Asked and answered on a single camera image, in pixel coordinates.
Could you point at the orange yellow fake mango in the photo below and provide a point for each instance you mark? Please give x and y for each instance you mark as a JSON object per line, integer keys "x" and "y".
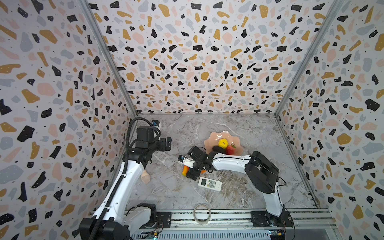
{"x": 185, "y": 170}

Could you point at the yellow fake apple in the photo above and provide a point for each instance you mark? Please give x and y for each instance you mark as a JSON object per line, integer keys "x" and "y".
{"x": 223, "y": 143}

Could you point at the red fake strawberry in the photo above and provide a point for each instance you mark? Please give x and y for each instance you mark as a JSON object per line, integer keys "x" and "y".
{"x": 231, "y": 150}

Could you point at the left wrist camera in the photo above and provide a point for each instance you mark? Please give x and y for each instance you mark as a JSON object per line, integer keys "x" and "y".
{"x": 156, "y": 123}

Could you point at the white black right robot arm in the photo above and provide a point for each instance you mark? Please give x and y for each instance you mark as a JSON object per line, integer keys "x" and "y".
{"x": 262, "y": 173}

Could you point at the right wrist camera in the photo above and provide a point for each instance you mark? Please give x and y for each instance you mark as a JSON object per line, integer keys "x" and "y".
{"x": 190, "y": 163}

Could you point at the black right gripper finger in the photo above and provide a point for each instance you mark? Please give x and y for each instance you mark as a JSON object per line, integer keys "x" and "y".
{"x": 183, "y": 159}
{"x": 193, "y": 174}

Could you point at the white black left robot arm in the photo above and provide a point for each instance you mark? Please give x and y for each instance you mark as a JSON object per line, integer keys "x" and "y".
{"x": 110, "y": 221}

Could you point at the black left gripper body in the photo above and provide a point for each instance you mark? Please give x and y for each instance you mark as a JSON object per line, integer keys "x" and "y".
{"x": 153, "y": 146}

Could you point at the white remote control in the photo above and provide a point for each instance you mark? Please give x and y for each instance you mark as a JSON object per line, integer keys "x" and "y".
{"x": 210, "y": 184}

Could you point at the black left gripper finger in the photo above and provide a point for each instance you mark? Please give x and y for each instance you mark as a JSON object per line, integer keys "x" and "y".
{"x": 164, "y": 147}
{"x": 168, "y": 141}

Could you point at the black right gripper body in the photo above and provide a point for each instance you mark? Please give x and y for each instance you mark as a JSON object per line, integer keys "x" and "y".
{"x": 195, "y": 163}

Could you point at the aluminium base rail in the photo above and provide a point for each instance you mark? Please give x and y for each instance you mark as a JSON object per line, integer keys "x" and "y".
{"x": 309, "y": 224}

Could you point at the pink scalloped fruit bowl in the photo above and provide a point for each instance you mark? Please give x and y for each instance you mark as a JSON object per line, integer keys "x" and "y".
{"x": 215, "y": 137}

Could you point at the dark fake avocado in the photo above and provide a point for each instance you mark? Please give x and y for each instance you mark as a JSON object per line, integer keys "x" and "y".
{"x": 218, "y": 149}

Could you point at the beige wooden pestle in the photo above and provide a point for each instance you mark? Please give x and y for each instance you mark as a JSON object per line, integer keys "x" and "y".
{"x": 145, "y": 177}

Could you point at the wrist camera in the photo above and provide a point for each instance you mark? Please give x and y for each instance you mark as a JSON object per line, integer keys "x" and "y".
{"x": 190, "y": 163}
{"x": 156, "y": 123}

